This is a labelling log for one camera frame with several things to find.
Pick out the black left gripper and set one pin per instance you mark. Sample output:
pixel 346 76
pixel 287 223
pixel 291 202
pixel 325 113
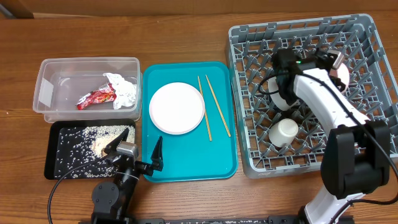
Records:
pixel 157 161

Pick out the large pink plate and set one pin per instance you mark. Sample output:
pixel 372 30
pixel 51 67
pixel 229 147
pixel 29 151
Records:
pixel 176 108

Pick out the white tissue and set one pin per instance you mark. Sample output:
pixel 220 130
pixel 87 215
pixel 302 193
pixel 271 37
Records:
pixel 125 91

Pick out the grey bowl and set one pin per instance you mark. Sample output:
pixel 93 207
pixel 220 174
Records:
pixel 276 98

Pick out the red snack wrapper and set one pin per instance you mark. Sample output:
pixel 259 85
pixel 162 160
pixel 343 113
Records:
pixel 105 93

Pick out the white rice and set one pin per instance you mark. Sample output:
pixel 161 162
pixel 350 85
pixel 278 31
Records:
pixel 80 145

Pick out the white cup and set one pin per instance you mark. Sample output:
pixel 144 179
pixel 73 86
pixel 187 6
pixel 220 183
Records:
pixel 283 133

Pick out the wooden chopstick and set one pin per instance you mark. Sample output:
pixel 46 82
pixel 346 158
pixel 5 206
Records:
pixel 218 107
pixel 205 113

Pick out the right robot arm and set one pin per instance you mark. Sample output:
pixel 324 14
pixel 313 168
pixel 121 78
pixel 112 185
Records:
pixel 356 159

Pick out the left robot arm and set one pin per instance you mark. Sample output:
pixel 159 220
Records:
pixel 111 199

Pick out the grey dishwasher rack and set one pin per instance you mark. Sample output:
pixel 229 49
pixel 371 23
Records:
pixel 372 89

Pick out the teal serving tray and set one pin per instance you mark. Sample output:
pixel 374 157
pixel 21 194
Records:
pixel 192 156

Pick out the black tray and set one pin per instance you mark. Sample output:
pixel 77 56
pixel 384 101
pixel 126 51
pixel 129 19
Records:
pixel 57 126

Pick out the clear plastic bin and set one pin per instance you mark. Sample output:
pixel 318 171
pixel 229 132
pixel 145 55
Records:
pixel 61 82

